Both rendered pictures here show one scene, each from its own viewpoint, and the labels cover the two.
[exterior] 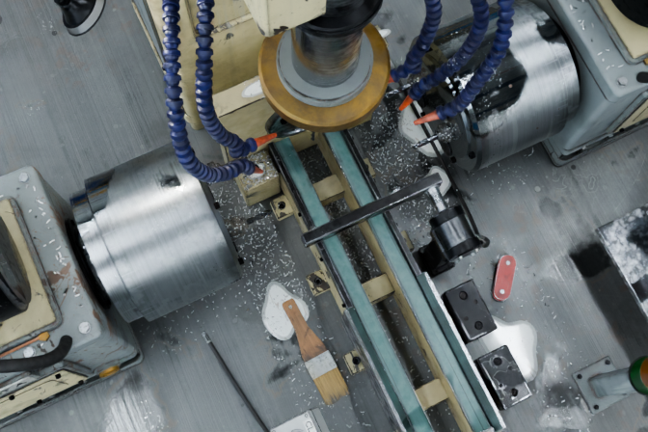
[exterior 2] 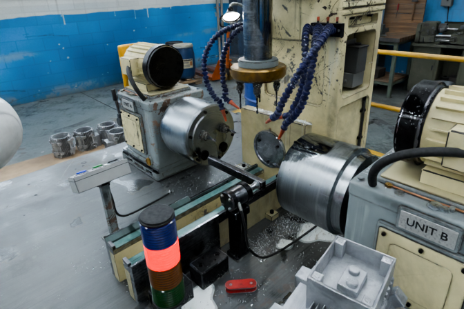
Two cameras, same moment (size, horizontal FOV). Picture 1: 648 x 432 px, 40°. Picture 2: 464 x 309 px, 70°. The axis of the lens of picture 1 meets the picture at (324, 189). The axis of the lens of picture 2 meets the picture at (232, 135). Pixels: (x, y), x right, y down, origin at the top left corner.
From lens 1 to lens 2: 1.36 m
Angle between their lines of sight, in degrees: 65
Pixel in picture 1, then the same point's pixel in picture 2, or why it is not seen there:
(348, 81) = (250, 61)
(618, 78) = (361, 177)
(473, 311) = (208, 261)
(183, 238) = (188, 109)
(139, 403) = (140, 185)
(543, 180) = not seen: hidden behind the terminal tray
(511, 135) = (295, 174)
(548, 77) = (335, 161)
